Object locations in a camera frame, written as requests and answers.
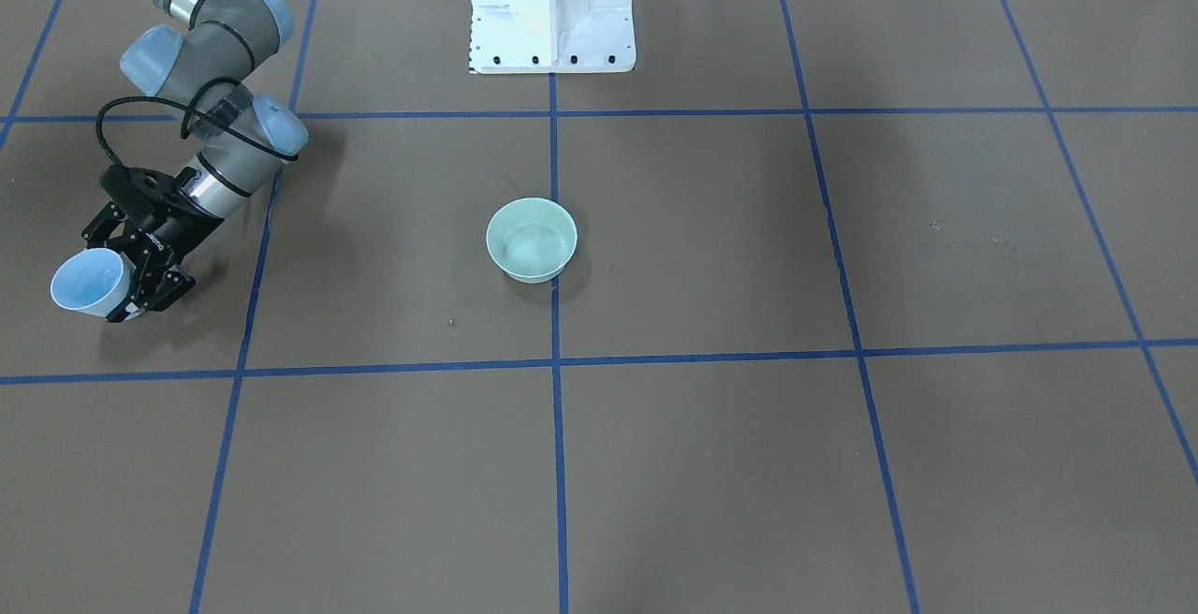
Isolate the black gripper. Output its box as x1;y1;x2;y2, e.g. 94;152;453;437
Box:
81;186;224;323

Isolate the light blue plastic cup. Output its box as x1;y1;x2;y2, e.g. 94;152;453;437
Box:
49;248;134;318

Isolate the pale green bowl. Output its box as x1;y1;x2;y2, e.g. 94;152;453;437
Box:
485;197;577;282

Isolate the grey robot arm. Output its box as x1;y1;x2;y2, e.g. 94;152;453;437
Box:
49;0;309;323

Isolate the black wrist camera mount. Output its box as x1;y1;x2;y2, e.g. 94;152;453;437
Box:
101;165;190;233

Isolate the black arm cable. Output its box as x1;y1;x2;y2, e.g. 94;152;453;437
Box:
95;77;300;174

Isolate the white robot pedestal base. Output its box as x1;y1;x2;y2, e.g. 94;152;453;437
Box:
468;0;636;74

